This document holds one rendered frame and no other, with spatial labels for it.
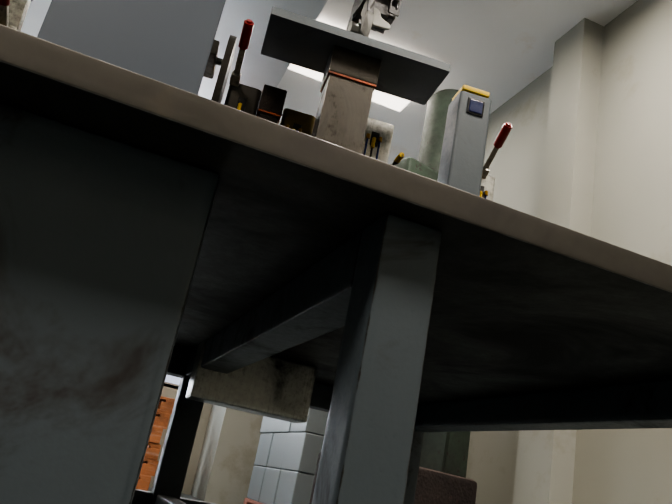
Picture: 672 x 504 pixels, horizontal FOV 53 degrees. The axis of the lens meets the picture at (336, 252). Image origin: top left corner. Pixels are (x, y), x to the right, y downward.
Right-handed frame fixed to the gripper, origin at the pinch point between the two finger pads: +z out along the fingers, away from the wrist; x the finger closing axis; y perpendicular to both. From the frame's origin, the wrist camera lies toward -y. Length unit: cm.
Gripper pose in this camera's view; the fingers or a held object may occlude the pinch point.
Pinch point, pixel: (353, 45)
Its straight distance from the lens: 142.3
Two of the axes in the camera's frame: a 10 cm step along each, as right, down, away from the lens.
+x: -4.0, 2.4, 8.9
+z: -1.8, 9.3, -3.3
